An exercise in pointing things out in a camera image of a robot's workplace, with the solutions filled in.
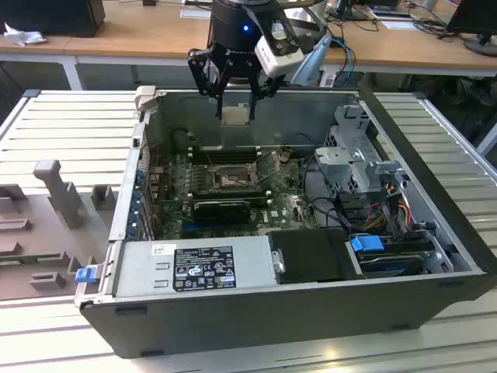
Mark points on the blue disk carrier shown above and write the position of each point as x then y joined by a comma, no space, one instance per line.
365,246

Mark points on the CPU socket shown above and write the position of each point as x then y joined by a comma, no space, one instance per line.
229,179

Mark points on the grey parts rack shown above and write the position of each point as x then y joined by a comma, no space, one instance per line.
39,241

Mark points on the silver CPU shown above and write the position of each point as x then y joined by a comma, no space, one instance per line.
235,116

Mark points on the black PC case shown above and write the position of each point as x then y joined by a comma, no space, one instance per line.
233,326

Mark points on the green motherboard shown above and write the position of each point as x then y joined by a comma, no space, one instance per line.
289,202

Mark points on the wooden desk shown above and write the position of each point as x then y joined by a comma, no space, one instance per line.
116,35

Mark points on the blue plastic latch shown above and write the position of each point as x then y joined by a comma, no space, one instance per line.
84,275

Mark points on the black graphics card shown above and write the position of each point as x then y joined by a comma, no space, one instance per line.
221,213

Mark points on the grey case release latch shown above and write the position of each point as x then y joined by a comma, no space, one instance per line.
144,97

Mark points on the black plastic shroud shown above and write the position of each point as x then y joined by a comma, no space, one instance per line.
310,256

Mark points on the black equipment box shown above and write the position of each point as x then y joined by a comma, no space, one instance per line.
50,17

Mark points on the crumpled white paper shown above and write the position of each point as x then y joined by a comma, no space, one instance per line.
25,35

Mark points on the black RAM slot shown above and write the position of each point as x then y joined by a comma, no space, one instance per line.
229,192
229,188
233,156
233,148
233,160
233,152

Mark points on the grey power supply unit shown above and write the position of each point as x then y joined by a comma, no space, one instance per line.
147,272

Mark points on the metal locking lever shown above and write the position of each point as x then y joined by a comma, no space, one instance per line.
209,157
257,163

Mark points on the blue expansion slot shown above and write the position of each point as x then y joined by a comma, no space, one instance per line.
188,224

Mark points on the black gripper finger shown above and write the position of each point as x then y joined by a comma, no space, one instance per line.
264,87
200,72

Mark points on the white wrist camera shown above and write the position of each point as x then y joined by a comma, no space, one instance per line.
272,62

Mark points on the black monitor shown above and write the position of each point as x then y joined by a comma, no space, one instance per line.
470,15

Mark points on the metal drive cage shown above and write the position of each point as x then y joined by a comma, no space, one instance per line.
349,155

